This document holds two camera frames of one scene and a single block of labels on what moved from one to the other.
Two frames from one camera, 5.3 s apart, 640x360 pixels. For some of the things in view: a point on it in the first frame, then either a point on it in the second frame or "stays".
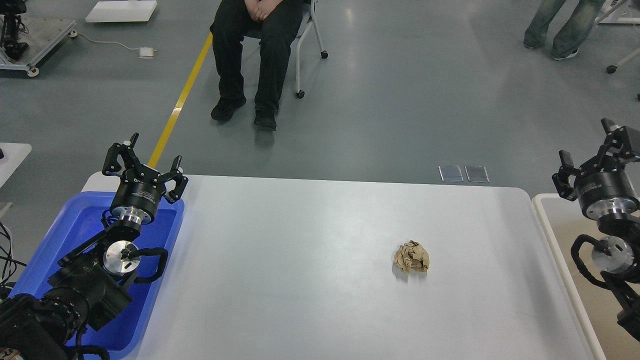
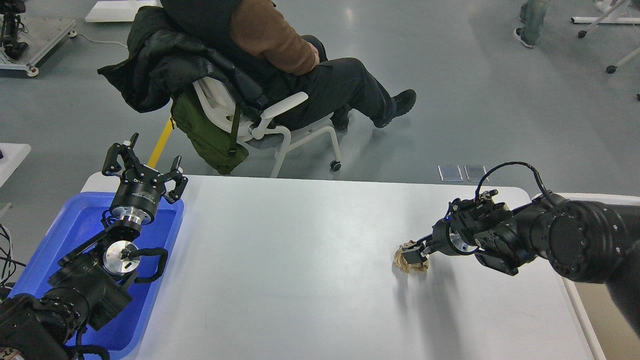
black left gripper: x=140 y=187 stays
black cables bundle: x=8 y=264 stays
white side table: x=14 y=155 stays
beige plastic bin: x=596 y=307 stays
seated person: x=275 y=23 -> x=284 y=62
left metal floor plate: x=450 y=173 stays
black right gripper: x=602 y=191 -> x=449 y=238
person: x=568 y=40 -> x=532 y=13
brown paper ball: x=411 y=257 stays
